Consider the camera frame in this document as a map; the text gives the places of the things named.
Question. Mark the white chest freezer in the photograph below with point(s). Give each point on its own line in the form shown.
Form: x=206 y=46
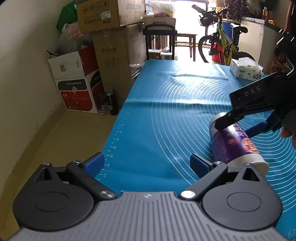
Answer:
x=260 y=41

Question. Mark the top open cardboard box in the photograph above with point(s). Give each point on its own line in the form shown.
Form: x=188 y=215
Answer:
x=94 y=15

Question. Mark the lower brown cardboard box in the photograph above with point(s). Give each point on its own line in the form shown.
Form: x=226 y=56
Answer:
x=121 y=55

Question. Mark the purple paper cup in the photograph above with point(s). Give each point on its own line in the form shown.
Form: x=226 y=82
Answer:
x=233 y=147

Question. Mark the person's right hand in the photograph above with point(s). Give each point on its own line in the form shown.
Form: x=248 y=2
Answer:
x=285 y=133

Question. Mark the blue silicone baking mat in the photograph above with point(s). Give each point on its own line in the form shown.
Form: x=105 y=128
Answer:
x=147 y=157

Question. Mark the white tissue box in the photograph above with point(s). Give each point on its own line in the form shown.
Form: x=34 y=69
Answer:
x=246 y=68

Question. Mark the red white appliance box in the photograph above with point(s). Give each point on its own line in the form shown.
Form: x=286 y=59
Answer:
x=78 y=80

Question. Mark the orange juice bottle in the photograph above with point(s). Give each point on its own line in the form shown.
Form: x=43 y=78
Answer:
x=265 y=14

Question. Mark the blue plastic barrel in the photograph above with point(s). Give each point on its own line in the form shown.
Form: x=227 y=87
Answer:
x=227 y=28

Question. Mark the black thermos bottle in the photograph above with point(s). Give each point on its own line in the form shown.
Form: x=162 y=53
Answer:
x=112 y=102

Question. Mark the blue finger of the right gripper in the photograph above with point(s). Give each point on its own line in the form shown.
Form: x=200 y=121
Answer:
x=229 y=119
x=270 y=124

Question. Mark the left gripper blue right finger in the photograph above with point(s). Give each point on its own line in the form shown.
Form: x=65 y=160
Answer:
x=200 y=165

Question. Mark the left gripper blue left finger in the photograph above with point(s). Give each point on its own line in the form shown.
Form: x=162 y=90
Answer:
x=94 y=164

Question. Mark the wooden chair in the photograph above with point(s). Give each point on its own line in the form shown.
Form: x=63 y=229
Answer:
x=191 y=43

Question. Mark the dark floral bag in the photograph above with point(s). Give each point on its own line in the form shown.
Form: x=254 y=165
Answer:
x=236 y=9

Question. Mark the green black bicycle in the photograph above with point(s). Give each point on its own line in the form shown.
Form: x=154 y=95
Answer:
x=222 y=47

